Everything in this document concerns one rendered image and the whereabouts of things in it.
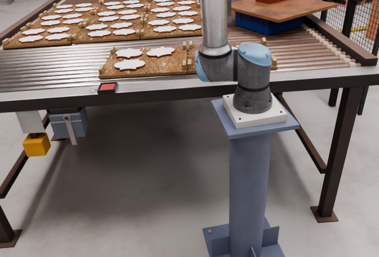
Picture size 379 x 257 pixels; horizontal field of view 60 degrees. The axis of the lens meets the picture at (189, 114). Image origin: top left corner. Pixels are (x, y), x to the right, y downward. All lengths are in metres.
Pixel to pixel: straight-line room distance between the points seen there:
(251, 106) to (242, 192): 0.43
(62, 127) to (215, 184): 1.12
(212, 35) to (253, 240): 1.02
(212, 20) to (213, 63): 0.15
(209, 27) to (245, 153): 0.52
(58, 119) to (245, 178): 0.84
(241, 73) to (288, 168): 1.36
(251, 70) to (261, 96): 0.11
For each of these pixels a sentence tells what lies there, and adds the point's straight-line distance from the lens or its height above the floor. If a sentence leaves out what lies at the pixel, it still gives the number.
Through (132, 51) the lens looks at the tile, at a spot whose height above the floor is 0.95.
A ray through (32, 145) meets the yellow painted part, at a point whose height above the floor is 0.68.
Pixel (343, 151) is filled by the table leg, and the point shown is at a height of 0.49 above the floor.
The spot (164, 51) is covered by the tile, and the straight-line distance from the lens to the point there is 1.73.
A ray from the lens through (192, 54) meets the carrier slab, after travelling 1.70.
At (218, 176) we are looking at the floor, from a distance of 2.29.
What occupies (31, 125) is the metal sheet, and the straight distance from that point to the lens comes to 1.63.
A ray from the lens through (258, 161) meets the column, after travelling 1.35.
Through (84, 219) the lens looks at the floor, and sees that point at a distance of 2.18.
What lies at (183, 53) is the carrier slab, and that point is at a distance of 1.72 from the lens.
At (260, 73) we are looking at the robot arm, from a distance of 1.16.
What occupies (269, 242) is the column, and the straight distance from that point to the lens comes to 1.90.
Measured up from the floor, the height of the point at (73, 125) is 0.77.
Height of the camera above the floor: 1.54
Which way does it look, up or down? 31 degrees down
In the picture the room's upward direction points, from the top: 4 degrees counter-clockwise
